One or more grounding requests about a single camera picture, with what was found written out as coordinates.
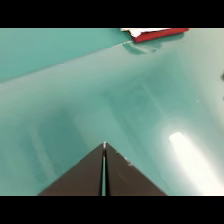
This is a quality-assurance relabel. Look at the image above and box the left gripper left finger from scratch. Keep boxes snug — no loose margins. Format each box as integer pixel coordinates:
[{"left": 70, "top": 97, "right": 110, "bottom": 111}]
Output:
[{"left": 38, "top": 142, "right": 105, "bottom": 197}]

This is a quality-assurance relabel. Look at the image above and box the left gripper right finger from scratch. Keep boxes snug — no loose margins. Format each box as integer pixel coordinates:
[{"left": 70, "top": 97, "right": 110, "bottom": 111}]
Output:
[{"left": 104, "top": 142, "right": 167, "bottom": 197}]

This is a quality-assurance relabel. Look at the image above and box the red garment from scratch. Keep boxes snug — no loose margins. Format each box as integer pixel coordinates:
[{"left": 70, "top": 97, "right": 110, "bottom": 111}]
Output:
[{"left": 132, "top": 28, "right": 190, "bottom": 44}]

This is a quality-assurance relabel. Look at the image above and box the white garment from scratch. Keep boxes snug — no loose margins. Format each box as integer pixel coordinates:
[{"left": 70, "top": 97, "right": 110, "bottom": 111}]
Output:
[{"left": 120, "top": 28, "right": 170, "bottom": 38}]

